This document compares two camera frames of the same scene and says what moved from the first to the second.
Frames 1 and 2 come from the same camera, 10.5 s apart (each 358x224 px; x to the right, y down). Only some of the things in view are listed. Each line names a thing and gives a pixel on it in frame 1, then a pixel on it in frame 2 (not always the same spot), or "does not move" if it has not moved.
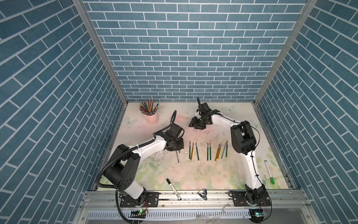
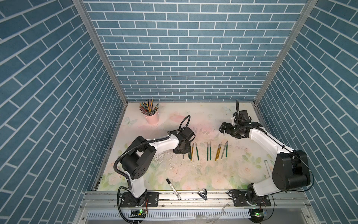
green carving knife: (197, 151) does not move
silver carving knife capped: (223, 150) does not move
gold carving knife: (217, 152) does not move
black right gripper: (194, 123) → (227, 129)
